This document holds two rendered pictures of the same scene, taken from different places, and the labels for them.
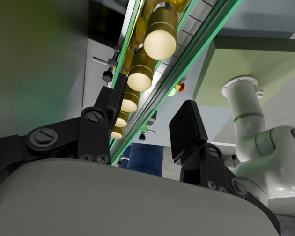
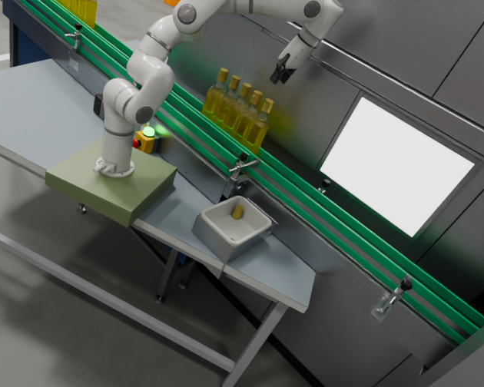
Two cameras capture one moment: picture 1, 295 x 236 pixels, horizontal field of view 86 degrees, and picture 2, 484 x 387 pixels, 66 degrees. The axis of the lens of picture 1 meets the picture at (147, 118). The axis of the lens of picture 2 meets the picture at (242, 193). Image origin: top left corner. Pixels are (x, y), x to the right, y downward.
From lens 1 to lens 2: 1.31 m
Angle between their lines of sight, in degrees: 64
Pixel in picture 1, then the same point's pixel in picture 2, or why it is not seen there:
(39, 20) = (280, 95)
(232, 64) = (152, 170)
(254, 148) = not seen: hidden behind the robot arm
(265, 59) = (145, 186)
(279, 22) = (160, 214)
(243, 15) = (178, 200)
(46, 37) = (275, 94)
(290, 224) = not seen: outside the picture
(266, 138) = not seen: hidden behind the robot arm
